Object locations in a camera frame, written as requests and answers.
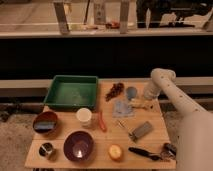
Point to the blue plastic cup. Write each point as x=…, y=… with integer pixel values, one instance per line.
x=131, y=92

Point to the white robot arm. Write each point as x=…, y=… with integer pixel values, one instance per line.
x=195, y=143

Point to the white plastic cup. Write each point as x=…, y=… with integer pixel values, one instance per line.
x=84, y=116

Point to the small metal cup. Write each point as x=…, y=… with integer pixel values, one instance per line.
x=47, y=150

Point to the bunch of dark grapes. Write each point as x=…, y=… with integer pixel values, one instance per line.
x=116, y=90

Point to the blue cloth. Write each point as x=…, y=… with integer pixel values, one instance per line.
x=122, y=109

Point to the green plastic tray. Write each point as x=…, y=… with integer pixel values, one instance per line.
x=69, y=92

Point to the metal fork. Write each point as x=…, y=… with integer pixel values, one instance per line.
x=123, y=127

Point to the wooden table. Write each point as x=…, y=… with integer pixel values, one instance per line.
x=100, y=159

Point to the grey block sponge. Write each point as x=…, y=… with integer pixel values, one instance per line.
x=141, y=130

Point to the purple bowl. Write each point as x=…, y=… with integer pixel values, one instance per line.
x=78, y=146

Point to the brown bowl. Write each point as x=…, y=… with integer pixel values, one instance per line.
x=47, y=116

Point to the blue sponge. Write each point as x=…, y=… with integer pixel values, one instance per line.
x=44, y=125

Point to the black binder clip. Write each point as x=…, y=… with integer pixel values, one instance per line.
x=170, y=150

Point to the black handled brush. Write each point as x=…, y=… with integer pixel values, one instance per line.
x=144, y=153

